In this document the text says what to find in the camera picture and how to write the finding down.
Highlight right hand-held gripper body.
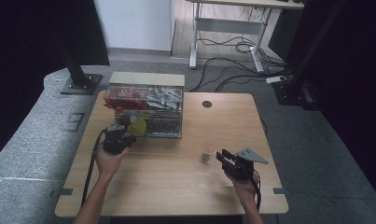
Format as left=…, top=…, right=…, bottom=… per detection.
left=222, top=147, right=270, bottom=181

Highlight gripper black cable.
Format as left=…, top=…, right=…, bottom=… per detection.
left=80, top=128, right=108, bottom=208
left=250, top=169, right=263, bottom=211

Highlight black floor cables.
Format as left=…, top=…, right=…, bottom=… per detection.
left=189, top=32, right=291, bottom=93

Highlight small clear cup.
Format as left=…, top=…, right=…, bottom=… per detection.
left=201, top=139, right=216, bottom=164

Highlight pile of red packets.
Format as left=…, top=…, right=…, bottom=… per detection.
left=104, top=88, right=148, bottom=113

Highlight black metal stand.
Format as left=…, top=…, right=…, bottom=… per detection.
left=272, top=0, right=348, bottom=110

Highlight white power strip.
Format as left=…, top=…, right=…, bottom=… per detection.
left=265, top=75, right=288, bottom=85

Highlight black post with base plate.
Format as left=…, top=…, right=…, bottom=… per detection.
left=55, top=40, right=104, bottom=96

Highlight white metal frame desk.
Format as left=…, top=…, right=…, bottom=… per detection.
left=185, top=0, right=305, bottom=75

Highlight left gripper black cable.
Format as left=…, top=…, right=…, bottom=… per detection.
left=80, top=128, right=108, bottom=208

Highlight clear plastic drawer organizer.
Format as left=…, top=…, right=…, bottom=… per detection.
left=104, top=71, right=186, bottom=140

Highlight person's right hand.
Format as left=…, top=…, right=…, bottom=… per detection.
left=223, top=169, right=260, bottom=203

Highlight yellow round object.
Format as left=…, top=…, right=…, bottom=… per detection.
left=127, top=119, right=147, bottom=137

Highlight person's left hand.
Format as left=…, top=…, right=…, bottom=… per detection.
left=94, top=147, right=130, bottom=179

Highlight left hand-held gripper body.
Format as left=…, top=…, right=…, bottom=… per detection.
left=102, top=123, right=137, bottom=156

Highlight pile of silver packets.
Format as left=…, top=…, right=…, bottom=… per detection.
left=146, top=87, right=184, bottom=110

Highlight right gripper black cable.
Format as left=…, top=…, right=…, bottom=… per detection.
left=250, top=169, right=263, bottom=211

